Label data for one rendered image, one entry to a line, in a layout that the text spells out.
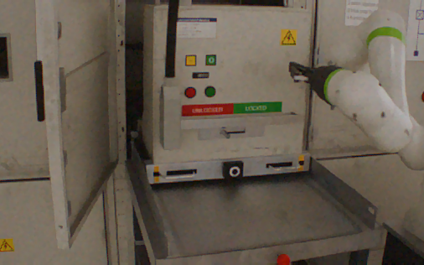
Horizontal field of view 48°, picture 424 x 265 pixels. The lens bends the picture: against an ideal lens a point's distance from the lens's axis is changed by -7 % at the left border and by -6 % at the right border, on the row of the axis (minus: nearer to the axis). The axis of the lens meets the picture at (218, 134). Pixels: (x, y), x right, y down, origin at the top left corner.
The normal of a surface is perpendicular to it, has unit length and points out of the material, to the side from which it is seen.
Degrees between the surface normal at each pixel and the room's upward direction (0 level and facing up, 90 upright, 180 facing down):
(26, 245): 90
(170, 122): 90
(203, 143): 90
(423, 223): 90
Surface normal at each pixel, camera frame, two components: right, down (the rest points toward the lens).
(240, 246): 0.03, -0.96
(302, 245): 0.27, 0.29
